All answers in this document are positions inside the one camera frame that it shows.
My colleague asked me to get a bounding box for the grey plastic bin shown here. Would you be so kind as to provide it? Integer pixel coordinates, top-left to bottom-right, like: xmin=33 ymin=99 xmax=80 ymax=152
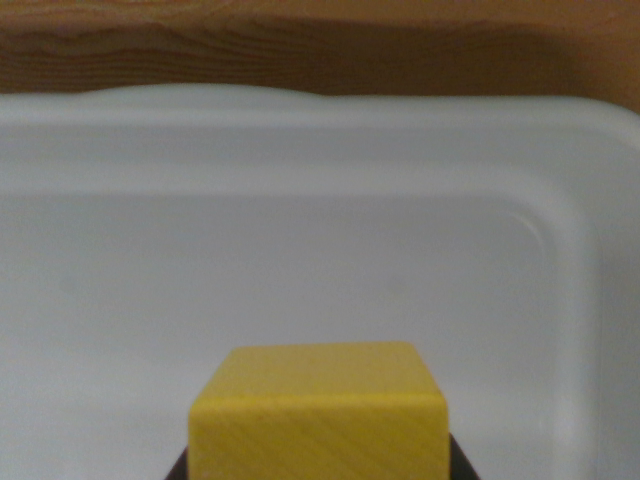
xmin=0 ymin=84 xmax=640 ymax=480

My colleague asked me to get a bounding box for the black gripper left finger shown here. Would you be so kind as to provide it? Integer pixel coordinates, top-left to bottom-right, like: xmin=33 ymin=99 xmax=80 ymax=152
xmin=163 ymin=446 xmax=192 ymax=480

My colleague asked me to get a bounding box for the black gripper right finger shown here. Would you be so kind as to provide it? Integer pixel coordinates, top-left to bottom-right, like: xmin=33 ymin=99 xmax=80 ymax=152
xmin=447 ymin=432 xmax=482 ymax=480

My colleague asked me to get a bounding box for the yellow wooden cube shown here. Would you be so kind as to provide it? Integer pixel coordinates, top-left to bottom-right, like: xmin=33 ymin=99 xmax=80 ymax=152
xmin=187 ymin=340 xmax=451 ymax=480

